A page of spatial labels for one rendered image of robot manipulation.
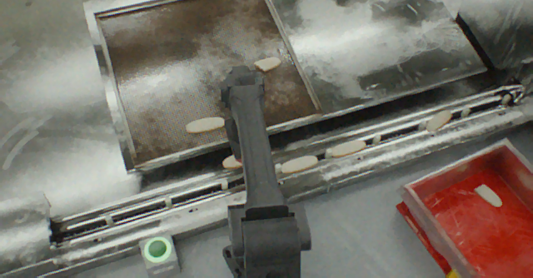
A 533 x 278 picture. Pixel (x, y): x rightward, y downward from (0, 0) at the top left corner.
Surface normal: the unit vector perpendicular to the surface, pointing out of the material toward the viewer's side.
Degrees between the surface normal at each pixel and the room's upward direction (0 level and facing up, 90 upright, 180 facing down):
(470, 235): 0
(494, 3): 90
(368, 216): 0
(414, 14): 10
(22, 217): 0
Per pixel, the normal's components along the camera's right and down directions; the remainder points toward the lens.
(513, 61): -0.94, 0.26
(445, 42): 0.09, -0.47
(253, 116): 0.00, -0.79
